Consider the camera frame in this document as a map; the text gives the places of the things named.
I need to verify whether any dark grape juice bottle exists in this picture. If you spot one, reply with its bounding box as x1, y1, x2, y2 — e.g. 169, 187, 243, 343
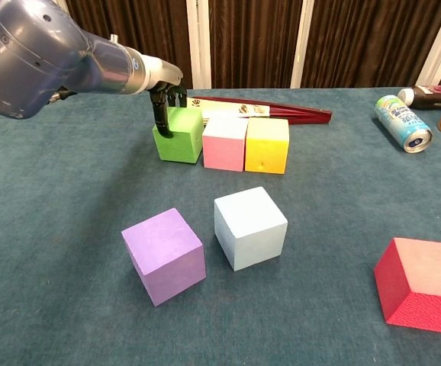
397, 84, 441, 111

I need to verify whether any red paper folding fan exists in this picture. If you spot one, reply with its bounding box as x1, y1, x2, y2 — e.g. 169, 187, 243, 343
184, 95, 333, 128

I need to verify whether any teal felt table cover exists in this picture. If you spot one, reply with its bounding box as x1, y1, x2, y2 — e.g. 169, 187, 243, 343
0, 86, 441, 366

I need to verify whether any light blue drink can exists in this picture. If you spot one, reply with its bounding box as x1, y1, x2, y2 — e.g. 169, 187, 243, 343
373, 95, 433, 154

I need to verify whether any pink foam cube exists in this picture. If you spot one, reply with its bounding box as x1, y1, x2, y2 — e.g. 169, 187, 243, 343
201, 116, 249, 172

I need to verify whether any yellow foam cube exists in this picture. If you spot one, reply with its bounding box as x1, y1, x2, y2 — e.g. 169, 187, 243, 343
244, 117, 290, 175

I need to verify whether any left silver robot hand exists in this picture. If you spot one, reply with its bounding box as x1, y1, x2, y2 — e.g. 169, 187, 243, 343
140, 55, 188, 139

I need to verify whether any green foam cube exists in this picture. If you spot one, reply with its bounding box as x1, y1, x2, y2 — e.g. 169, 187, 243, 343
152, 106, 204, 165

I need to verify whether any light blue foam cube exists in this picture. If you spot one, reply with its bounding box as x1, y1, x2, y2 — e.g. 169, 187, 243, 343
213, 186, 288, 272

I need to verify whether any purple foam cube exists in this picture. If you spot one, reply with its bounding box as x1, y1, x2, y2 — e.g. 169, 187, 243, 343
121, 207, 208, 307

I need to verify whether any red foam cube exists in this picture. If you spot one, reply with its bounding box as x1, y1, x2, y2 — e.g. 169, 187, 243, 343
373, 236, 441, 336

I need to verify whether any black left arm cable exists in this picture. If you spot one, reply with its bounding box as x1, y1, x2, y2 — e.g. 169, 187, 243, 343
47, 86, 79, 106

